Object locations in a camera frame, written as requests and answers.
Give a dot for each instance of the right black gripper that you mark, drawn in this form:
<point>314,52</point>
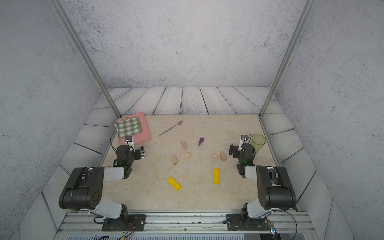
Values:
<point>235,148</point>

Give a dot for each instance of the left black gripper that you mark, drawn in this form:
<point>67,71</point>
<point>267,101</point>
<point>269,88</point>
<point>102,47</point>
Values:
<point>138,156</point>

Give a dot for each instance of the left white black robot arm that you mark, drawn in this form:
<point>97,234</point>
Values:
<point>84,188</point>

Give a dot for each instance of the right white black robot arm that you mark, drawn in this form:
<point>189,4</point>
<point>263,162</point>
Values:
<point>274,188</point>

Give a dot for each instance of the green translucent cup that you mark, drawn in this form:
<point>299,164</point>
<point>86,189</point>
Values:
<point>258,141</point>

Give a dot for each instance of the green checkered cloth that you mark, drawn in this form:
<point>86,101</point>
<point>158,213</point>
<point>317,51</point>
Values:
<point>128,127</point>

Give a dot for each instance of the pink plastic tray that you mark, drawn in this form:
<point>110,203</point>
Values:
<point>141,137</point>

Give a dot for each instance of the yellow block right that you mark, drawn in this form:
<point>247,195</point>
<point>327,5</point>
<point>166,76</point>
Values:
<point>216,177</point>

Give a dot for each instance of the yellow block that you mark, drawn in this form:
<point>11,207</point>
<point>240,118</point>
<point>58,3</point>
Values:
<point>216,177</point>
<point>174,183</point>

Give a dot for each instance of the yellow block left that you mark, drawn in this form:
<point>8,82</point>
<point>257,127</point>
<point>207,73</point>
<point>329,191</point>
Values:
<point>174,183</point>

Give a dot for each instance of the metal fork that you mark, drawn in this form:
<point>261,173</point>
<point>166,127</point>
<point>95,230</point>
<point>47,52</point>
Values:
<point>177,124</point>

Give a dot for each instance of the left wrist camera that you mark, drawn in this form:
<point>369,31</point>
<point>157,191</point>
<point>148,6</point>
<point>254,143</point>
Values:
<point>129,140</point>

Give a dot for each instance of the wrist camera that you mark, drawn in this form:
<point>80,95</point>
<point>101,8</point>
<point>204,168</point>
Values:
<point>129,140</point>
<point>244,139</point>

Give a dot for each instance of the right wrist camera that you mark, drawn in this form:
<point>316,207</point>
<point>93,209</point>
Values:
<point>244,139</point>

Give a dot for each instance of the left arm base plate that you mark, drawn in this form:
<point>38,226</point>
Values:
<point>130,223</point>

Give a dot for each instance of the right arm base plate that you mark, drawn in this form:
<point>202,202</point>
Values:
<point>235,222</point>

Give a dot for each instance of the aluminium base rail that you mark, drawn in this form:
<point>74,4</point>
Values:
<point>287,225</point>

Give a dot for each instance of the left aluminium frame post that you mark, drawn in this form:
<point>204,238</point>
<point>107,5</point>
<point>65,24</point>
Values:
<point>69,28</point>

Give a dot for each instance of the aluminium frame post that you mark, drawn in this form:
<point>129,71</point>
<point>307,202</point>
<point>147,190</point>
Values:
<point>69,28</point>
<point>308,7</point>

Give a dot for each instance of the right aluminium frame post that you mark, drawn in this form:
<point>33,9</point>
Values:
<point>308,7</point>

